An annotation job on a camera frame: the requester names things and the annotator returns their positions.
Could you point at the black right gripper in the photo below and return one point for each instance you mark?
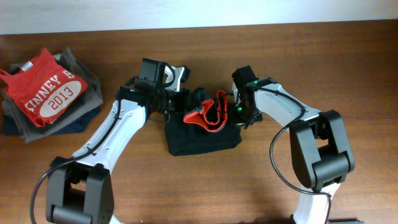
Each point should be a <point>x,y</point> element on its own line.
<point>236,120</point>

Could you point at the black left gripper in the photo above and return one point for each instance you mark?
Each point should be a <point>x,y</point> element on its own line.
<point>185,103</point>

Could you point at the black leggings with red waistband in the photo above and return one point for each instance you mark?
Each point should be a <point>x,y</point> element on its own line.
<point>204,128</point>

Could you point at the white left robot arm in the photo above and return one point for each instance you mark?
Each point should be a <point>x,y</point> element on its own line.
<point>79,189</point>

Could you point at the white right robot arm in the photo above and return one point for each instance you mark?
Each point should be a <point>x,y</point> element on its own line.
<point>320,151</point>

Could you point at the red printed t-shirt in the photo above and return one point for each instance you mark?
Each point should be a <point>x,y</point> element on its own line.
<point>42,89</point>

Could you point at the gray folded garment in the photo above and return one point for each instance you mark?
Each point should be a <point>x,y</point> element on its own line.
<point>88,100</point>

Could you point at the dark blue folded garment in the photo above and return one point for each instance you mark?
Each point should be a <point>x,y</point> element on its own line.
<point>79,125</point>

